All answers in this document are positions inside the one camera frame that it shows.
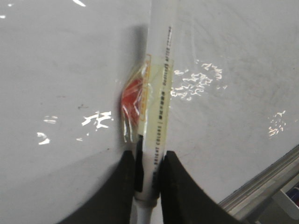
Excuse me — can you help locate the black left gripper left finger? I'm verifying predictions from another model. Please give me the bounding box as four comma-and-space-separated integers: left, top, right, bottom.
60, 151, 135, 224

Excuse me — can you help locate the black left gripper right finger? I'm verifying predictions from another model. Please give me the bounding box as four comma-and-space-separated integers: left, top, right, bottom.
159, 151, 241, 224

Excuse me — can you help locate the white black whiteboard marker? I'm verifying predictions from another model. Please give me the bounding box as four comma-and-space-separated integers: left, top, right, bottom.
134, 0, 179, 224

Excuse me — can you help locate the white plastic marker tray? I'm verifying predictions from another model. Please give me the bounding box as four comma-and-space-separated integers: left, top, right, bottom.
272, 184, 299, 213

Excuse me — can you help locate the red magnet taped to marker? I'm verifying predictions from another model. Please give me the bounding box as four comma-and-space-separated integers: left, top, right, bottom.
121, 78, 142, 125

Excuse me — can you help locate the white whiteboard with aluminium frame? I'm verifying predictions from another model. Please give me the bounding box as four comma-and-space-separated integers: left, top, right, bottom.
0, 0, 299, 224

